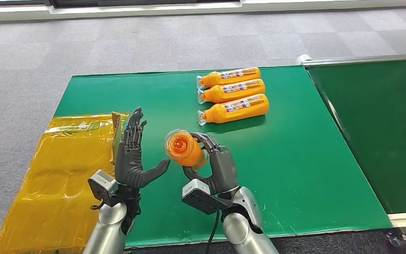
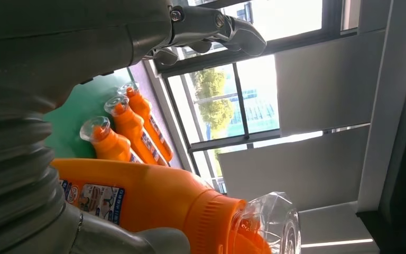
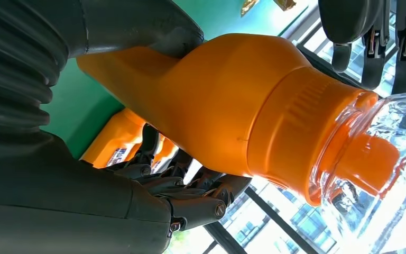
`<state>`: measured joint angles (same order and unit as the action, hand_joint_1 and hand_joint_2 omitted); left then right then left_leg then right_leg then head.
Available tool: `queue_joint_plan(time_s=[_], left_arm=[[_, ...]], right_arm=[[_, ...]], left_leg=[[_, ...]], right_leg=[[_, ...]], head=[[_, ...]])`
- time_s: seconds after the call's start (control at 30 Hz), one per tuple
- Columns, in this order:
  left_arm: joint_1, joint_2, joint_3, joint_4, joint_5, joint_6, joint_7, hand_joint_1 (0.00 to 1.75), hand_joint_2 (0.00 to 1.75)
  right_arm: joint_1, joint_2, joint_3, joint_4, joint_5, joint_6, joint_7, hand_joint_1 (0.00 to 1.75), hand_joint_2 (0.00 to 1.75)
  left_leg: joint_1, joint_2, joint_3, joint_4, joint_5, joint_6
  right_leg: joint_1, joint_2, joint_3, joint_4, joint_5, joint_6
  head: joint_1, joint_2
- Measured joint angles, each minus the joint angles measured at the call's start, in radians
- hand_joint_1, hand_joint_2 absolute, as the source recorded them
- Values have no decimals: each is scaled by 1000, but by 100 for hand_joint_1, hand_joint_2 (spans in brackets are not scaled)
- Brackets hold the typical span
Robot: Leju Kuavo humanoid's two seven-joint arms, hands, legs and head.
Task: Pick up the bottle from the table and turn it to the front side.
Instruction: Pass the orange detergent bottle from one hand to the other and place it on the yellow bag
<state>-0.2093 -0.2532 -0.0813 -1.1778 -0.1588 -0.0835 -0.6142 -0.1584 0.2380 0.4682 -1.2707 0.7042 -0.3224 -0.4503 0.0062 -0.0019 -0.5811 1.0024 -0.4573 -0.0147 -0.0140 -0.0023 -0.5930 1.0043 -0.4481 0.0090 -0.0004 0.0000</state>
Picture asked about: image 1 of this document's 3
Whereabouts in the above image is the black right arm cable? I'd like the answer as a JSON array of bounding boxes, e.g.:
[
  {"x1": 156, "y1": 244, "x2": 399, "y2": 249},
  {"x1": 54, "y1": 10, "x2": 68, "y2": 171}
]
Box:
[{"x1": 205, "y1": 210, "x2": 222, "y2": 254}]

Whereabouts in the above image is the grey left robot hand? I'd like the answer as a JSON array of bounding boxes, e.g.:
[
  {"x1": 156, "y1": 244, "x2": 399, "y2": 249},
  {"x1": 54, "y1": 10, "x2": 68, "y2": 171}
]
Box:
[{"x1": 114, "y1": 106, "x2": 171, "y2": 191}]

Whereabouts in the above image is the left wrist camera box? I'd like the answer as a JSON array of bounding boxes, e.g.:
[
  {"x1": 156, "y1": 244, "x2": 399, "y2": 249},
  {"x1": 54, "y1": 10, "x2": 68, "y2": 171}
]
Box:
[{"x1": 87, "y1": 169, "x2": 119, "y2": 208}]

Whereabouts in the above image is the yellow plastic wrapped sheet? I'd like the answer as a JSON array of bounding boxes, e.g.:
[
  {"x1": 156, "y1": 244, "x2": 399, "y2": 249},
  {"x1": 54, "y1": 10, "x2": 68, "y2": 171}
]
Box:
[{"x1": 0, "y1": 112, "x2": 131, "y2": 254}]

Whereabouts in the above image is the black window frame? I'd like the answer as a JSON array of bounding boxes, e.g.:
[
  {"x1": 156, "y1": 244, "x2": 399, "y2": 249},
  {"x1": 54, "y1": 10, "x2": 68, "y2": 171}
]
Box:
[{"x1": 0, "y1": 0, "x2": 241, "y2": 10}]

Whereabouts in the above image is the white window sill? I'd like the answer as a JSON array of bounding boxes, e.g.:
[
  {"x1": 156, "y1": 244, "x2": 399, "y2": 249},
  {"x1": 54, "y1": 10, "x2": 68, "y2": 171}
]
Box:
[{"x1": 0, "y1": 0, "x2": 406, "y2": 24}]

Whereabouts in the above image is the green table mat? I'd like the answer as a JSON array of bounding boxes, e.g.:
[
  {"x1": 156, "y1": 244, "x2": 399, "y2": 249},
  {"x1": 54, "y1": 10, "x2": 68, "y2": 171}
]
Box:
[{"x1": 54, "y1": 65, "x2": 393, "y2": 247}]

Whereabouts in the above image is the dark green conveyor belt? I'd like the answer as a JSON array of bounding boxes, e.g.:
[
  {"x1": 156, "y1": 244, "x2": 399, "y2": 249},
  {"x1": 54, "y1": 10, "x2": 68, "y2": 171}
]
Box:
[{"x1": 306, "y1": 58, "x2": 406, "y2": 214}]

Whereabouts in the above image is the orange plastic bottle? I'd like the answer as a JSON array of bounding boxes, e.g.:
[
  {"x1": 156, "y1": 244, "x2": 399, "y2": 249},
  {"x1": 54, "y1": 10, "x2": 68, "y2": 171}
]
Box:
[
  {"x1": 164, "y1": 129, "x2": 209, "y2": 170},
  {"x1": 196, "y1": 67, "x2": 262, "y2": 89},
  {"x1": 197, "y1": 93, "x2": 270, "y2": 127},
  {"x1": 197, "y1": 78, "x2": 266, "y2": 105}
]

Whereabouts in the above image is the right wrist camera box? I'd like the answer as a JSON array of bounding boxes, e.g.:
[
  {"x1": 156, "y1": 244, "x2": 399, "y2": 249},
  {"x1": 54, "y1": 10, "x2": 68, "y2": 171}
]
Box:
[{"x1": 181, "y1": 178, "x2": 233, "y2": 215}]

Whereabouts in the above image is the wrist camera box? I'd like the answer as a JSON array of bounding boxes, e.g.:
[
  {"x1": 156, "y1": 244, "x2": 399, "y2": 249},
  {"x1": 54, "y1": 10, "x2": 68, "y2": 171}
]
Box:
[
  {"x1": 87, "y1": 169, "x2": 119, "y2": 208},
  {"x1": 181, "y1": 178, "x2": 233, "y2": 215}
]

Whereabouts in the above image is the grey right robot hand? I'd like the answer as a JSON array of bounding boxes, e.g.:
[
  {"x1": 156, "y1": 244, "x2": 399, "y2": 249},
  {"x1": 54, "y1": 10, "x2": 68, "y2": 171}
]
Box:
[{"x1": 182, "y1": 132, "x2": 239, "y2": 196}]

